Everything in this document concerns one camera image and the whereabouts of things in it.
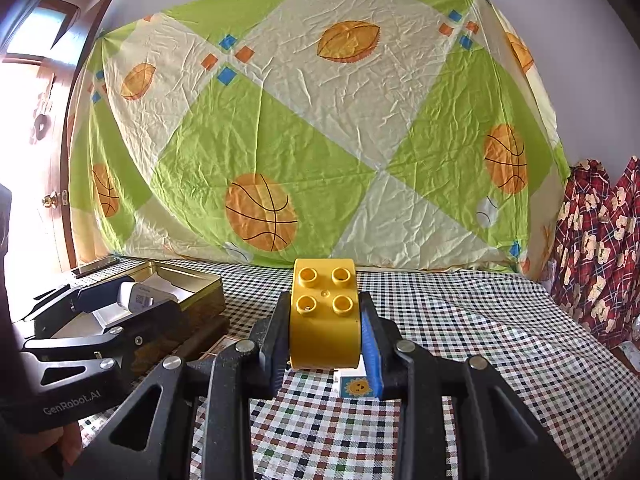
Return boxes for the person's left hand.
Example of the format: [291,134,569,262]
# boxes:
[20,425,83,480]

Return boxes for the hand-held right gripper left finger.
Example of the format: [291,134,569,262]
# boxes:
[65,292,293,480]

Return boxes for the checkered tablecloth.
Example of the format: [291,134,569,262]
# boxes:
[75,255,640,480]

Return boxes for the blue sun toy block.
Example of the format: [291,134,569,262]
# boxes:
[337,372,381,401]

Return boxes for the yellow face toy block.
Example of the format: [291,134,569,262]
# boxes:
[289,257,362,372]

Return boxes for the gold tin box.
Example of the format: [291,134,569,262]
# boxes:
[75,259,226,331]

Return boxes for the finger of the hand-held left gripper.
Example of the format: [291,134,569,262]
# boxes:
[22,280,136,323]
[22,302,183,376]

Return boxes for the red bear print cloth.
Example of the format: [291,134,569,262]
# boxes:
[547,156,640,351]

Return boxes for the green basketball print sheet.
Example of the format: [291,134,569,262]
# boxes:
[67,0,571,273]

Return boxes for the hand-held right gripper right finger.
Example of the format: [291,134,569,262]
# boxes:
[357,291,576,480]

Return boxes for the wooden door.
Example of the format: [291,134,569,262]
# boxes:
[0,0,116,271]

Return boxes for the black smartphone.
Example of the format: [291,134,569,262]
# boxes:
[70,255,118,278]

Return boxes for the brown framed tile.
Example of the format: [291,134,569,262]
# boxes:
[202,337,241,361]

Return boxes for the white charger plug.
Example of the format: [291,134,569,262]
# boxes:
[117,281,181,311]

